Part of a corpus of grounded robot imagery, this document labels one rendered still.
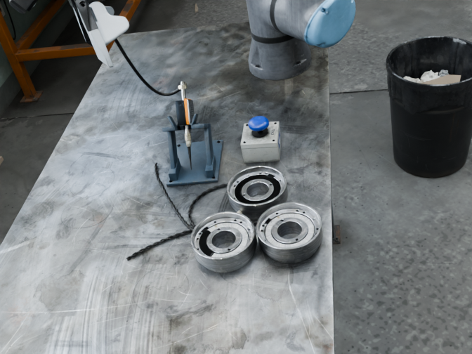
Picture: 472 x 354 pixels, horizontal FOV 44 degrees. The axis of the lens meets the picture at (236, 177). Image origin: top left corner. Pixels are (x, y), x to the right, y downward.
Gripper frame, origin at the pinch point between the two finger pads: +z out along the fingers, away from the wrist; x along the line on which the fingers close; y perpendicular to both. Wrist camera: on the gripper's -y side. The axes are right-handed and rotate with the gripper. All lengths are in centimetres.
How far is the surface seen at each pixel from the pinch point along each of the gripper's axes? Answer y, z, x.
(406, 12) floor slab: 178, 79, 185
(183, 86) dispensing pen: 13.7, 13.0, 12.3
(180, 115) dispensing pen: 10.9, 17.2, 9.6
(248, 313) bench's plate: 5.2, 36.2, -25.8
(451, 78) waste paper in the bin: 115, 64, 69
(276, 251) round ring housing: 13.3, 31.9, -20.6
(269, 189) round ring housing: 18.9, 29.7, -6.8
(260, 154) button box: 22.4, 28.5, 4.2
